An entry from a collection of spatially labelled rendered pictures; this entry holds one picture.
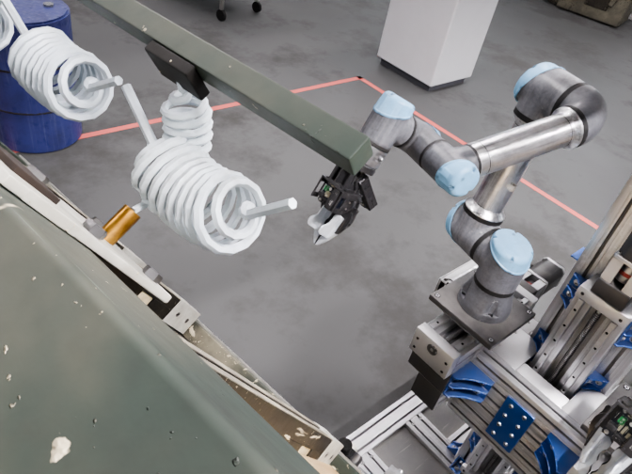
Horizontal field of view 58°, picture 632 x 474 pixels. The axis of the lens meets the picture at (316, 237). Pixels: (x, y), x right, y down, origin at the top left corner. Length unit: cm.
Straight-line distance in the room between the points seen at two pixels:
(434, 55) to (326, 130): 507
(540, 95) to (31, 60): 115
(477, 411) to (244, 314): 142
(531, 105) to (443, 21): 389
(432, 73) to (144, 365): 527
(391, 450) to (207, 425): 211
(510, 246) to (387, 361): 141
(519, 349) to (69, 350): 159
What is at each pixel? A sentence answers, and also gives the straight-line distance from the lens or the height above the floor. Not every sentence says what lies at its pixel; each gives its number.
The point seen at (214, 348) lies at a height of 90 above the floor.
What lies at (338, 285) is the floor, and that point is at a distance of 310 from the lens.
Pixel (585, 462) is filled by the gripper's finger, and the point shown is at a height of 138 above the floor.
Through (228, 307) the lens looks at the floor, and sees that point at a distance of 289.
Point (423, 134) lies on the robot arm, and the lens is 123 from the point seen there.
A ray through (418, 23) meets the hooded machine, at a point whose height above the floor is 54.
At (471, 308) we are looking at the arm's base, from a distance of 163.
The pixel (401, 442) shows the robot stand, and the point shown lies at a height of 21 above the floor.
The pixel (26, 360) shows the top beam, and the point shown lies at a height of 192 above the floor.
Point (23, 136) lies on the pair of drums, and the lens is 391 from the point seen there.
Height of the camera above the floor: 212
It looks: 39 degrees down
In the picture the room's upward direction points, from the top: 13 degrees clockwise
